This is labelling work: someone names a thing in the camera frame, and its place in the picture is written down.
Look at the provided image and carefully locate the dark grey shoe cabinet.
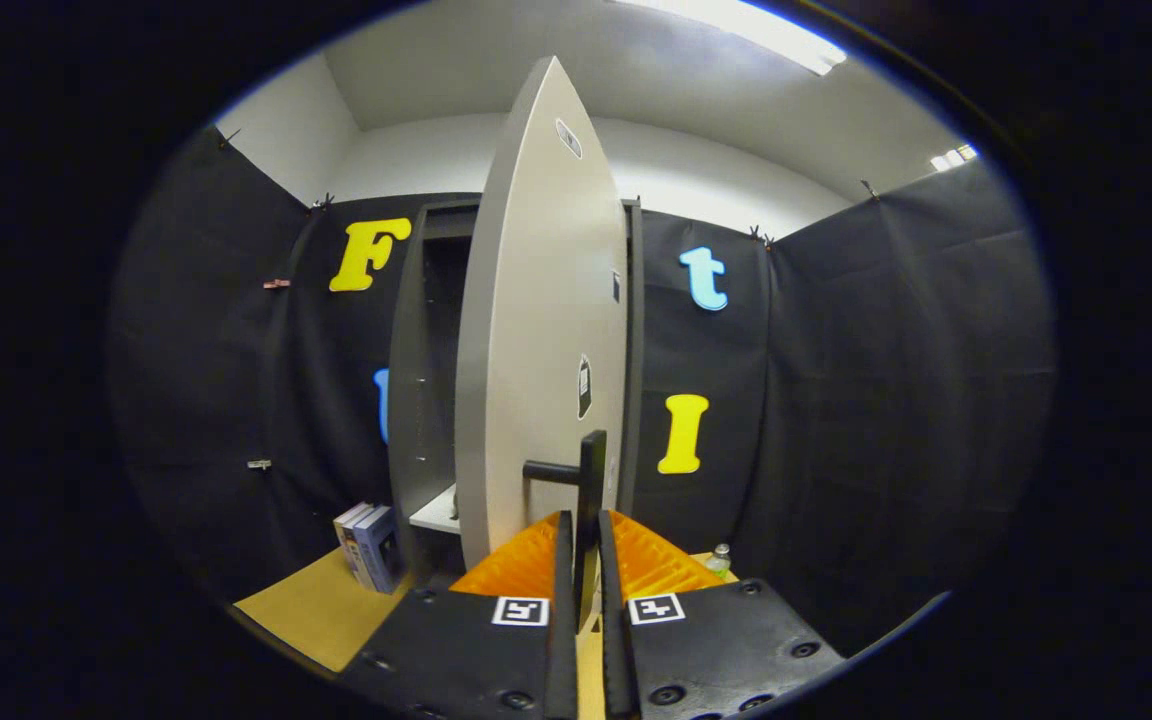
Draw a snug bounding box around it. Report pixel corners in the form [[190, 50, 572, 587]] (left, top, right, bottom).
[[386, 195, 645, 586]]

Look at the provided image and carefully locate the black door handle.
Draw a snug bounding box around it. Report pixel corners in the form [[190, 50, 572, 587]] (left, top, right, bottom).
[[522, 430, 609, 631]]

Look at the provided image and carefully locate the blue book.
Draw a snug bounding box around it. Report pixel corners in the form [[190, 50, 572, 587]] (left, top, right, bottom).
[[354, 505, 405, 595]]

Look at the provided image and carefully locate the long ceiling light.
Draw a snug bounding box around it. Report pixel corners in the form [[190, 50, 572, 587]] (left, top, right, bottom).
[[616, 0, 849, 77]]

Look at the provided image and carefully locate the white book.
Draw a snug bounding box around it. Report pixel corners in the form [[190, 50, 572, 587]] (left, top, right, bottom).
[[333, 502, 377, 589]]

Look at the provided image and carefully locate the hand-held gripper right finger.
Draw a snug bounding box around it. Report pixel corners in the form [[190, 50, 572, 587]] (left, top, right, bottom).
[[596, 508, 847, 720]]

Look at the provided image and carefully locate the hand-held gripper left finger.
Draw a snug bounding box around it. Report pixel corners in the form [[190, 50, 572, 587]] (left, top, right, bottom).
[[341, 510, 579, 720]]

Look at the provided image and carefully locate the black backdrop cloth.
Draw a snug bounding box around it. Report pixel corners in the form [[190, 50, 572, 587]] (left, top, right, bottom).
[[108, 125, 1057, 656]]

